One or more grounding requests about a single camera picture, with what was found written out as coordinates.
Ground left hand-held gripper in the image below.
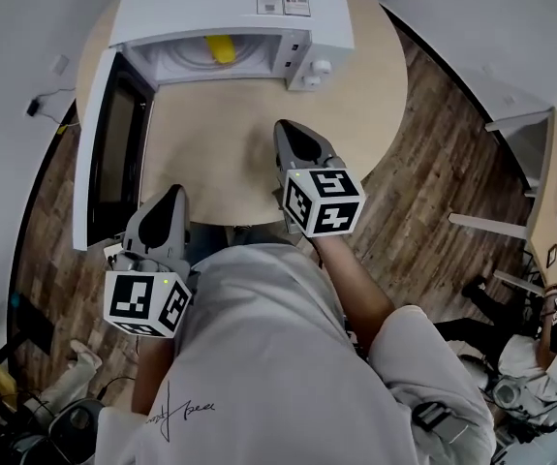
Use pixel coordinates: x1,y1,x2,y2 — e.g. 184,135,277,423
103,183,195,340

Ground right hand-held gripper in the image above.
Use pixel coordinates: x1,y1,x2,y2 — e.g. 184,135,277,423
272,118,367,239

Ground yellow corn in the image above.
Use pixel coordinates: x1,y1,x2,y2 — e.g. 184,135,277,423
204,34,238,65

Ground white microwave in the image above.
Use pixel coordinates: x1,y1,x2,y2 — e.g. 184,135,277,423
72,0,356,252

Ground person's left forearm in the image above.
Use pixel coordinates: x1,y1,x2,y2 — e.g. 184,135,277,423
131,332,178,416

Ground person's right forearm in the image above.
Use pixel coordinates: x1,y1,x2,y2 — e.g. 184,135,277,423
312,232,398,354

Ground person's blue jeans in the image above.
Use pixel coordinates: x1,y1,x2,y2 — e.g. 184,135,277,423
188,222,299,266

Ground person's white shirt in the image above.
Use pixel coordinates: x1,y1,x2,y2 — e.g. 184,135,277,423
94,243,498,465

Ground black office chair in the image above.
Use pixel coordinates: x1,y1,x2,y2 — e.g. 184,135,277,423
6,396,108,465

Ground wooden side table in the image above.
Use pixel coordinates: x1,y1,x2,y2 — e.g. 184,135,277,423
447,106,557,295

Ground black adapter cable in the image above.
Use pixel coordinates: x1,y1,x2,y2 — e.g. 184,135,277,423
35,86,79,128

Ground grey strap with black buckle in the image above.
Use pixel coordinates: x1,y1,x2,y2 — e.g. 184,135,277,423
410,400,472,446

